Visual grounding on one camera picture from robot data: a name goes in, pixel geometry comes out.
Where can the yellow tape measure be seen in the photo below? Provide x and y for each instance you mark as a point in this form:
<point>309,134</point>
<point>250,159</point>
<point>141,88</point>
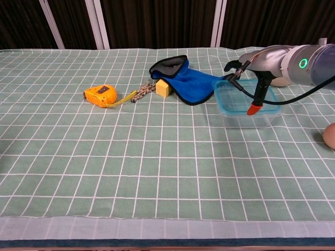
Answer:
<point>100,95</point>

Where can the pink toy peach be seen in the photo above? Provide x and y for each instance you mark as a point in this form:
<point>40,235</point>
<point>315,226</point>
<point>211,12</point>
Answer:
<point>330,137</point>

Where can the black pleated curtain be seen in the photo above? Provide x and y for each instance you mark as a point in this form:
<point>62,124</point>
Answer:
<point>157,21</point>

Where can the white frame post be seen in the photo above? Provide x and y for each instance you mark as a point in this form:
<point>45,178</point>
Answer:
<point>98,23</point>
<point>218,23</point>
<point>51,23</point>

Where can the blue cloth with grey lining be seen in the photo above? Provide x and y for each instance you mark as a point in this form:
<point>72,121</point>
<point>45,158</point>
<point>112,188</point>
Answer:
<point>191,83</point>

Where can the yellow foam block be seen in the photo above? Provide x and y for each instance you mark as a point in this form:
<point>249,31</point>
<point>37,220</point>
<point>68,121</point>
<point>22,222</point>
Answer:
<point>163,89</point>

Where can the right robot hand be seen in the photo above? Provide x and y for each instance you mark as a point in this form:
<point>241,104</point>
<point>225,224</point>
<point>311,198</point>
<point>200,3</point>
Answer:
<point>267,60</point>

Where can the green checked tablecloth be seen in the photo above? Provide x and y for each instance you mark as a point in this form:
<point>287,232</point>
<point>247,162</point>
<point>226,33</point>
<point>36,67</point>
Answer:
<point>104,157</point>

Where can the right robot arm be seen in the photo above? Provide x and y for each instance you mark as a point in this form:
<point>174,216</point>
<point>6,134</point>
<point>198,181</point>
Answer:
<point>314,65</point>

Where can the translucent blue plastic lid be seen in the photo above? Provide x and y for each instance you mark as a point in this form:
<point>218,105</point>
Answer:
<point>235,99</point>

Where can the clear plastic container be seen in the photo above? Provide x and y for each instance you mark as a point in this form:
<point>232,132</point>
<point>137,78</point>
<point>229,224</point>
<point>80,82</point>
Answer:
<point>243,121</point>

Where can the beige bowl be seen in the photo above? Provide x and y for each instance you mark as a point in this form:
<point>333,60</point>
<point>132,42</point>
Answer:
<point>278,82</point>

